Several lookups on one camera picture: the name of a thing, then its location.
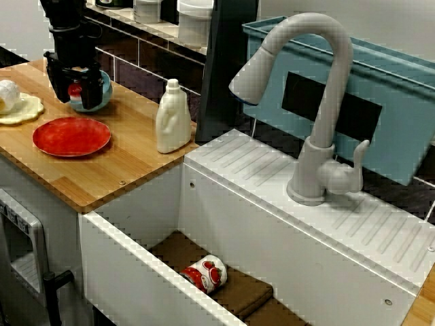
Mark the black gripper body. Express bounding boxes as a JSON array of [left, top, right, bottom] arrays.
[[43, 29, 103, 81]]

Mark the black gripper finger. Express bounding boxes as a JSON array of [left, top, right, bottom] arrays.
[[46, 62, 71, 104], [80, 69, 105, 110]]

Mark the red and white toy sushi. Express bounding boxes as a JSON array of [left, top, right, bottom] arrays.
[[67, 81, 84, 103]]

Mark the red round plate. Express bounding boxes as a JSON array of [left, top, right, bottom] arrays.
[[32, 117, 112, 158]]

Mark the white detergent bottle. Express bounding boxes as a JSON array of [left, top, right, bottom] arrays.
[[155, 78, 193, 154]]

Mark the light blue bowl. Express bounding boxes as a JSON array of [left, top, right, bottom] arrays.
[[67, 70, 114, 113]]

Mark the cream scalloped plate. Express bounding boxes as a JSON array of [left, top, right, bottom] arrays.
[[0, 92, 46, 126]]

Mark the plain white canister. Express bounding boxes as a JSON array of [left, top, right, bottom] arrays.
[[133, 0, 164, 24]]

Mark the large white canister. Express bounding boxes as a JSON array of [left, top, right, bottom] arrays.
[[177, 0, 215, 45]]

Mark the tall black angled panel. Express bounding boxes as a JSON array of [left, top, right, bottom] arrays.
[[195, 0, 261, 143]]

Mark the grey toy dishwasher front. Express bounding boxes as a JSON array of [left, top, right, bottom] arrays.
[[0, 188, 52, 326]]

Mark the tomato print can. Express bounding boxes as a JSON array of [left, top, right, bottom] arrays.
[[179, 254, 228, 293]]

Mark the white toy sink basin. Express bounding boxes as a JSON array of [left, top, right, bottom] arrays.
[[78, 128, 435, 326]]

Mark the grey toy faucet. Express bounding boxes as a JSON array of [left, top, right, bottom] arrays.
[[228, 12, 371, 207]]

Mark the brown folded cloth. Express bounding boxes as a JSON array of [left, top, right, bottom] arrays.
[[147, 230, 313, 326]]

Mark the teal plastic bin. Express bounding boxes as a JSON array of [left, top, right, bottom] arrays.
[[241, 16, 435, 187]]

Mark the black upright bar handle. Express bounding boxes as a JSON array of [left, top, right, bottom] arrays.
[[42, 270, 74, 326]]

